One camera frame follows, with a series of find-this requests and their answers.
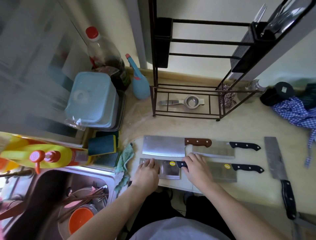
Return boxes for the person's grey shirt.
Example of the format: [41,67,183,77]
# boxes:
[129,217,225,240]

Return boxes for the dark green scouring sponge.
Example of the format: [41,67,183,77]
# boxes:
[95,152,121,168]

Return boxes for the person's right forearm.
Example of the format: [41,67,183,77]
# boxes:
[198,184,288,240]

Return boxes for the black handle cleaver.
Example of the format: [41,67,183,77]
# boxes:
[192,140,262,160]

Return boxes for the bunch of brown chopsticks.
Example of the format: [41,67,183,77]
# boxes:
[58,187,109,223]

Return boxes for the metal lemon squeezer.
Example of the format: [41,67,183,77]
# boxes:
[158,95,205,108]

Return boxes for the blue checked cloth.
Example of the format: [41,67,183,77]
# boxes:
[271,96,316,168]

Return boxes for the brown wooden handle cleaver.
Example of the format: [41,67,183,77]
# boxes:
[142,135,213,158]

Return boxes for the person's left hand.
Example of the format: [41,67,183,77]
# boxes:
[130,158,160,196]

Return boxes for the black metal knife rack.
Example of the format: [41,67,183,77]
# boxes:
[148,0,314,122]

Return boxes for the black cutlery holder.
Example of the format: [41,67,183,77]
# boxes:
[230,21,277,74]
[154,16,173,69]

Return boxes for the silver spoon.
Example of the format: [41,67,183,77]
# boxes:
[265,0,306,34]

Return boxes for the glass jar white lid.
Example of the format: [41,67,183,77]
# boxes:
[238,79,266,104]

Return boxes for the person's black trousers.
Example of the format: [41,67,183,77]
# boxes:
[128,190,235,240]

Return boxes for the dark green cloth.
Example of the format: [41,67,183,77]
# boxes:
[300,83,316,110]

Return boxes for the green dish rag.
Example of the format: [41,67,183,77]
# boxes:
[114,143,135,193]

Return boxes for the blue spray bottle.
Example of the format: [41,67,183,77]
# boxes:
[125,53,151,100]

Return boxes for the yellow dish soap bottle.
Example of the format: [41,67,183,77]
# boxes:
[0,135,93,175]

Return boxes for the person's left forearm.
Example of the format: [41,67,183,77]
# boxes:
[68,184,155,240]

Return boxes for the light blue lidded container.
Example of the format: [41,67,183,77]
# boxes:
[65,72,119,129]

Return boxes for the green and yellow sponge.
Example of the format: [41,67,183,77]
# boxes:
[88,135,118,156]

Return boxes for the person's right hand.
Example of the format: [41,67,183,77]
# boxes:
[181,153,215,196]

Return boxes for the red-capped dark sauce bottle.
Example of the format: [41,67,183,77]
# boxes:
[85,26,131,91]

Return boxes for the silver fork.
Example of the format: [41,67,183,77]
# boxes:
[254,3,268,23]

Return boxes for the clear plastic bag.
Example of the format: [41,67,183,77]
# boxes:
[64,117,87,132]

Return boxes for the long narrow black-handled knife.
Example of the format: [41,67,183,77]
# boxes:
[264,136,298,221]

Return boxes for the black round jar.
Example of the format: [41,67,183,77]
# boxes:
[259,81,296,107]

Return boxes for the stainless steel sink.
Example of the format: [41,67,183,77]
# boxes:
[0,165,118,240]

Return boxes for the orange bowl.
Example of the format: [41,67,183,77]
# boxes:
[68,207,95,235]

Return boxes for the small red checked pouch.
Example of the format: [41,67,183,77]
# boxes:
[218,83,237,109]

